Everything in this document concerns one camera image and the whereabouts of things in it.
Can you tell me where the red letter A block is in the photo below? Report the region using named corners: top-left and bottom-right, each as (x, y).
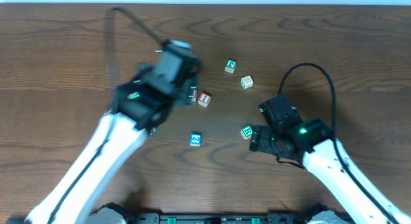
top-left (191, 89), bottom-right (198, 102)

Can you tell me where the red letter I block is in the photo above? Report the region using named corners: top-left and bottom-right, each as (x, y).
top-left (198, 92), bottom-right (211, 107)

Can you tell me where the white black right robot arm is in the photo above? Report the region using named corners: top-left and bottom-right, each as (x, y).
top-left (250, 119), bottom-right (410, 223)

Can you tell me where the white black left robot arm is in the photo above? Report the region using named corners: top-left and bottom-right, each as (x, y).
top-left (7, 76), bottom-right (198, 223)

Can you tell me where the green letter R block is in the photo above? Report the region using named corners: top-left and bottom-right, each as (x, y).
top-left (240, 125), bottom-right (253, 140)

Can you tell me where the green letter P block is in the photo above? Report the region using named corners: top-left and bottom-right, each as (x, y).
top-left (225, 59), bottom-right (237, 73)

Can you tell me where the plain wooden patterned block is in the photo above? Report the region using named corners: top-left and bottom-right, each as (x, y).
top-left (240, 75), bottom-right (254, 89)

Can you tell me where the blue number 2 block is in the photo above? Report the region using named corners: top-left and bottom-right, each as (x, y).
top-left (189, 134), bottom-right (202, 146)

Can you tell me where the wooden block blue side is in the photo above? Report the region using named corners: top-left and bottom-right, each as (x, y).
top-left (148, 127), bottom-right (157, 137)

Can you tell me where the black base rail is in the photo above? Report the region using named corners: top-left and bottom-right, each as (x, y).
top-left (128, 206), bottom-right (354, 224)

